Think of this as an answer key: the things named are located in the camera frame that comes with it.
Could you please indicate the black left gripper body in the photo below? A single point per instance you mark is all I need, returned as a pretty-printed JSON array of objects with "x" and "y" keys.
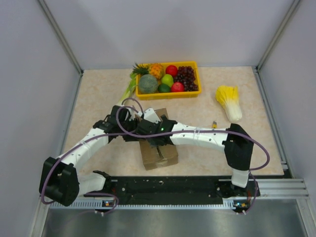
[{"x": 131, "y": 125}]

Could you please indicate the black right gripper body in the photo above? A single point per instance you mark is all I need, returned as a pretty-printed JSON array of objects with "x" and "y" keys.
[{"x": 153, "y": 144}]

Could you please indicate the brown cardboard express box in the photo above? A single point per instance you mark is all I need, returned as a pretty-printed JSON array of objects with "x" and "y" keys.
[{"x": 157, "y": 157}]

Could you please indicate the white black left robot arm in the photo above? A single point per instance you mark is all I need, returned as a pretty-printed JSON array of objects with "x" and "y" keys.
[{"x": 60, "y": 180}]

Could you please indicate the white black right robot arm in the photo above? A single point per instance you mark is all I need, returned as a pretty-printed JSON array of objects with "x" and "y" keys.
[{"x": 232, "y": 141}]

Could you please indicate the yellow plastic fruit tray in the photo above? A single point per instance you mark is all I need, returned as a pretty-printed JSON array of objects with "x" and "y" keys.
[{"x": 171, "y": 95}]

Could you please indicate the green white leek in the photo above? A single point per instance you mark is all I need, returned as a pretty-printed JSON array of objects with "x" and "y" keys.
[{"x": 129, "y": 90}]

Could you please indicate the dark green lime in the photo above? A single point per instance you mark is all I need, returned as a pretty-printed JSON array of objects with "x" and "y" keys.
[{"x": 164, "y": 88}]

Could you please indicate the red apple front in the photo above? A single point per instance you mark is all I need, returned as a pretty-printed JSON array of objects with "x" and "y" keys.
[{"x": 177, "y": 87}]

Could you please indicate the red apple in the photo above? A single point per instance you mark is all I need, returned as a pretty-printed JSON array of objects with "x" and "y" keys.
[
  {"x": 177, "y": 87},
  {"x": 171, "y": 70}
]

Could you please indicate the green cantaloupe melon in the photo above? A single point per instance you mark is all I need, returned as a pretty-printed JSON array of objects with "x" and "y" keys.
[{"x": 147, "y": 84}]

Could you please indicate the light green apple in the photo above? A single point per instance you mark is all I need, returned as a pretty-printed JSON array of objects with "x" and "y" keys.
[{"x": 167, "y": 79}]

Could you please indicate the pineapple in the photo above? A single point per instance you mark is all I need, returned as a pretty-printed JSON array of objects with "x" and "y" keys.
[{"x": 154, "y": 69}]

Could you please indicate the red apple rear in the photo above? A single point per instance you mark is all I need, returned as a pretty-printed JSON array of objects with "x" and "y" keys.
[{"x": 171, "y": 70}]

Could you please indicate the purple grape bunch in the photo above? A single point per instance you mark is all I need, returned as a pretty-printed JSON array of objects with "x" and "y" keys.
[{"x": 186, "y": 76}]

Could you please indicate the yellow napa cabbage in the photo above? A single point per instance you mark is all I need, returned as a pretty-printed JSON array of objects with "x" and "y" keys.
[{"x": 228, "y": 98}]

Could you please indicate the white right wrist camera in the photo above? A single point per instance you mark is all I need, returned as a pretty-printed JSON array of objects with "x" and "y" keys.
[{"x": 150, "y": 115}]

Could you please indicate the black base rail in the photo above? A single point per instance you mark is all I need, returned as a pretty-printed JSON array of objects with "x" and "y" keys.
[{"x": 174, "y": 190}]

